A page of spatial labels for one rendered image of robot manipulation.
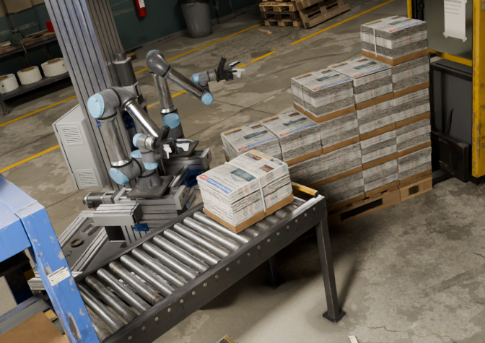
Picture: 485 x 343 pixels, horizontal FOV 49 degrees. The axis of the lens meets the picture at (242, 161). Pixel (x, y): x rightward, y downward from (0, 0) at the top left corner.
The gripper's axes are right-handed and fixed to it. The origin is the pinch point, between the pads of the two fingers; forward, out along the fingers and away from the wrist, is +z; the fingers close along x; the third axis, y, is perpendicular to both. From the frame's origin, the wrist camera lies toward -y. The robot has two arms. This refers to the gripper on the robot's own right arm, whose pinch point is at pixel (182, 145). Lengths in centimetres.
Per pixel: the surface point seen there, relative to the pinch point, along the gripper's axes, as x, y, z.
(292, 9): -626, 6, -384
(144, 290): 46, 51, 14
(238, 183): -10.8, 19.2, 23.8
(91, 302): 63, 53, -2
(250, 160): -31.7, 16.3, 13.9
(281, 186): -32, 27, 33
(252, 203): -14.8, 30.7, 27.8
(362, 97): -149, 12, 14
